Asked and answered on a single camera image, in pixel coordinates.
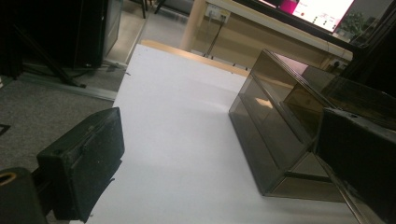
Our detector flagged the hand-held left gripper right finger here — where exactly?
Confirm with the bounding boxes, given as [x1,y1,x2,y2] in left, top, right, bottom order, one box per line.
[316,107,396,224]

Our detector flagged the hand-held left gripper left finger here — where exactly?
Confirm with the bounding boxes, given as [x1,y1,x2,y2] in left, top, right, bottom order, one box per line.
[35,106,126,224]

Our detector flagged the smoky transparent plastic box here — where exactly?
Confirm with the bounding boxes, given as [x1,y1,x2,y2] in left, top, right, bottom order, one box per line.
[228,49,396,224]

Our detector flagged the black stand legs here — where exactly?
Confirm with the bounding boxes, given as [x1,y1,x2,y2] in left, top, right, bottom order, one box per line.
[12,24,88,89]

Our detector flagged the black cabinet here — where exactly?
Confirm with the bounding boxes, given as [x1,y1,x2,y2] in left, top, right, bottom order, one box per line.
[0,0,124,78]

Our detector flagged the light wooden desk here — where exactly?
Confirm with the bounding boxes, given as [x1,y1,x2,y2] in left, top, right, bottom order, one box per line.
[179,0,354,70]

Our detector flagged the monitor with bright screen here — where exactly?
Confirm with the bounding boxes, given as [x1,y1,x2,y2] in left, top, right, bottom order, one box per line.
[232,0,396,53]

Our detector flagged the black cable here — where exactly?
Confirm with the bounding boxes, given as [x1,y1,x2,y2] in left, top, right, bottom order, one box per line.
[203,14,228,59]

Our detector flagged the white wall socket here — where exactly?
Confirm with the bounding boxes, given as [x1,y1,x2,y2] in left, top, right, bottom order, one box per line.
[205,3,232,24]

